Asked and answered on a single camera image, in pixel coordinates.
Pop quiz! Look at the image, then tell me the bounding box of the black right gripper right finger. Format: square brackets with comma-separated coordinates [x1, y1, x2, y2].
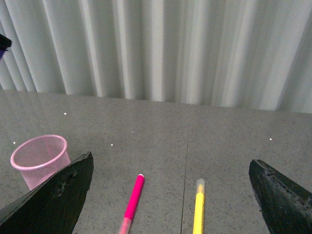
[249, 160, 312, 234]

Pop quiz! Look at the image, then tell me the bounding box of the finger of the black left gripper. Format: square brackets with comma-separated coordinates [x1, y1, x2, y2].
[0, 34, 12, 50]

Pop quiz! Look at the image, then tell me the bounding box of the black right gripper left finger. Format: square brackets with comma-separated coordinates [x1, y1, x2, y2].
[0, 152, 94, 234]

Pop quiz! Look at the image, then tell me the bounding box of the pink marker pen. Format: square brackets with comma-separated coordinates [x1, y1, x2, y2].
[118, 174, 145, 234]

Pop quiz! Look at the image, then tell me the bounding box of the pink mesh pen cup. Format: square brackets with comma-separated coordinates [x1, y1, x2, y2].
[10, 135, 70, 190]

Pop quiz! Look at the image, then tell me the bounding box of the yellow marker pen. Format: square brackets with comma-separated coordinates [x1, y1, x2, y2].
[193, 178, 205, 234]

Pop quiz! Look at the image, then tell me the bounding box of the grey pleated curtain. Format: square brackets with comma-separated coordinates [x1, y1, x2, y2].
[0, 0, 312, 113]

